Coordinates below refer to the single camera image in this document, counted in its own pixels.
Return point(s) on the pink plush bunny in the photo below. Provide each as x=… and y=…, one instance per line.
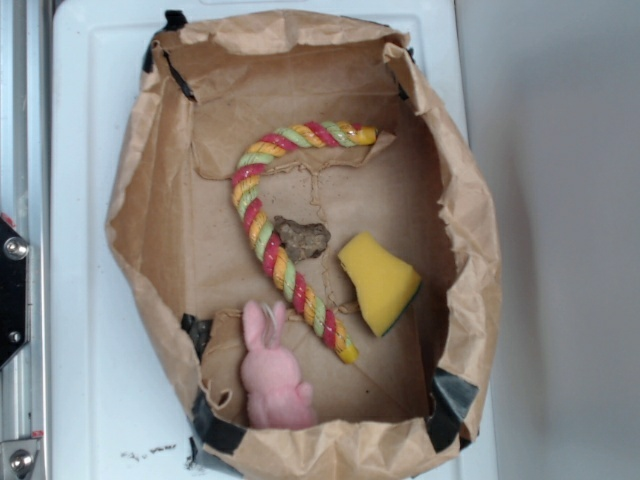
x=277, y=396

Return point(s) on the brown rock lump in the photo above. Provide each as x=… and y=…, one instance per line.
x=302, y=241

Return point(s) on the brown paper bag tray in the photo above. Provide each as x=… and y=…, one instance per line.
x=414, y=398

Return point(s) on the yellow green sponge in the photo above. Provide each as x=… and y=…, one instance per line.
x=385, y=284

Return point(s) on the multicolour twisted rope toy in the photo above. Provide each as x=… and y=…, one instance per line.
x=264, y=240

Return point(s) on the black metal bracket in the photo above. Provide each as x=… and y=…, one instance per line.
x=14, y=291

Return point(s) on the aluminium frame rail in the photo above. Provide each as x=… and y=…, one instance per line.
x=25, y=148

